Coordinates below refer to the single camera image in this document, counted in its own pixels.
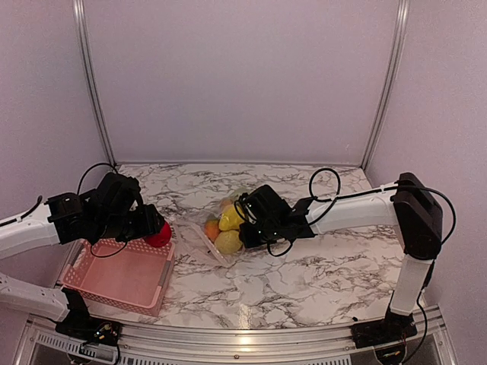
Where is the beige fake bread ball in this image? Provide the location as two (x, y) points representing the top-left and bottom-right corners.
(214, 230), (243, 255)

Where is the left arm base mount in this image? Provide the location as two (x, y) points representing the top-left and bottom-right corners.
(55, 316), (122, 347)

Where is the front aluminium rail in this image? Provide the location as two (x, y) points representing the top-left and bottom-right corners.
(14, 311), (457, 365)

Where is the orange fake fruit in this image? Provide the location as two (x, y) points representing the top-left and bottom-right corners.
(204, 220), (221, 242)

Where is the pink perforated plastic basket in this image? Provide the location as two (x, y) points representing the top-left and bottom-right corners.
(60, 239), (174, 316)

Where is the aluminium frame post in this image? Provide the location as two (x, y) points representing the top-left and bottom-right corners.
(72, 0), (116, 165)
(361, 0), (410, 171)

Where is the red fake apple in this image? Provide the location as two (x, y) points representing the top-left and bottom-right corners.
(144, 223), (172, 248)

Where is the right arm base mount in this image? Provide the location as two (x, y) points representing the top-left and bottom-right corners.
(351, 320), (418, 348)

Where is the left aluminium frame post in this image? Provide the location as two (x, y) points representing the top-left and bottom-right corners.
(72, 0), (116, 165)

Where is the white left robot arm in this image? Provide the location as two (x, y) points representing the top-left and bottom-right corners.
(1, 173), (165, 338)

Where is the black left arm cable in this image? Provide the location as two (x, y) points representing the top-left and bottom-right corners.
(75, 162), (129, 259)

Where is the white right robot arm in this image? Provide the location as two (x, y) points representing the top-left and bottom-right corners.
(234, 173), (444, 341)

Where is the right aluminium frame post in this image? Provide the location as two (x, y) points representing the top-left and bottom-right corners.
(361, 0), (410, 171)

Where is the clear zip top bag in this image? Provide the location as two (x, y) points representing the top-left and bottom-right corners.
(184, 188), (250, 268)

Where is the yellow fake lemon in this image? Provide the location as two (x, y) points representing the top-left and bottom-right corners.
(218, 205), (245, 231)

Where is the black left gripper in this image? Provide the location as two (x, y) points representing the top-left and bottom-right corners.
(94, 203), (164, 242)

